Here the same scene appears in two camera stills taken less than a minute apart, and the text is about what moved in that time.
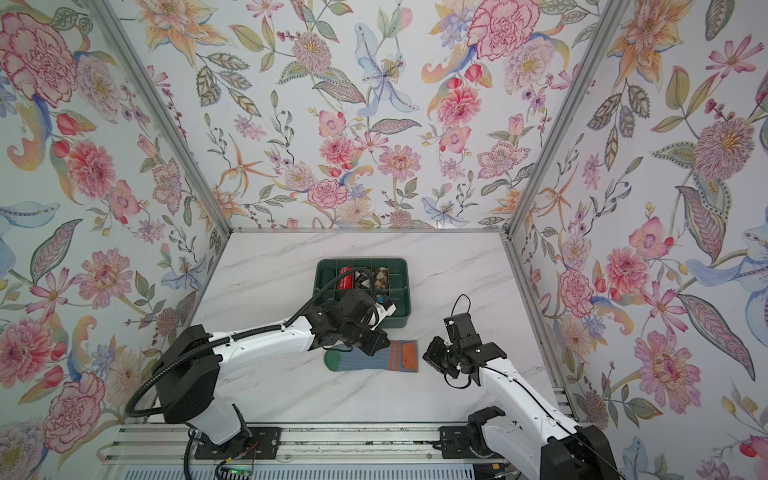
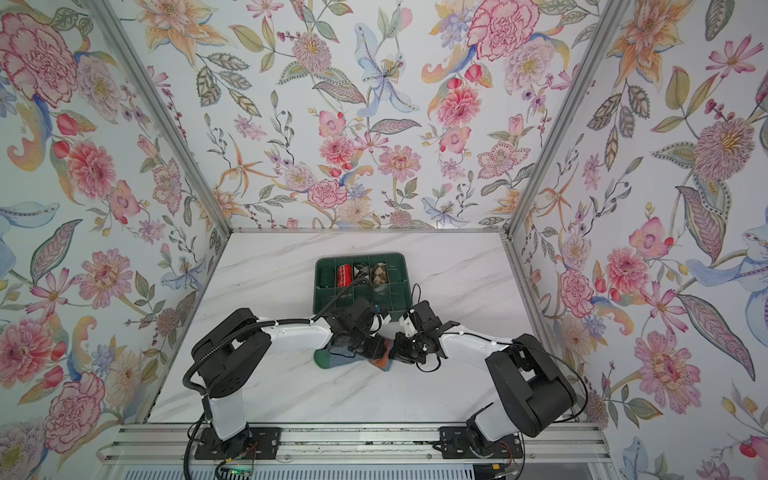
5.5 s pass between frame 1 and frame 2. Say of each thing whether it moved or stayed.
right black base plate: stayed
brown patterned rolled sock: stayed
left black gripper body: stayed
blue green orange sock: moved
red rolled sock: stayed
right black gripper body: moved
